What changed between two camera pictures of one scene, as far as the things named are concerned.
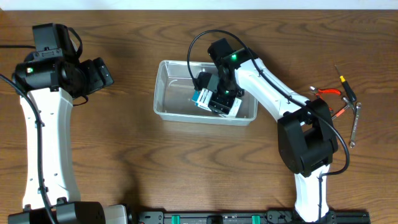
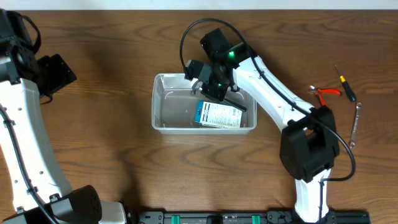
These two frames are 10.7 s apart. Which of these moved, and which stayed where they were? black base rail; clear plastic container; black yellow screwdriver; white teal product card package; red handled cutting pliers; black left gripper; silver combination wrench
Moved: clear plastic container; black left gripper; white teal product card package
Stayed: black yellow screwdriver; silver combination wrench; black base rail; red handled cutting pliers
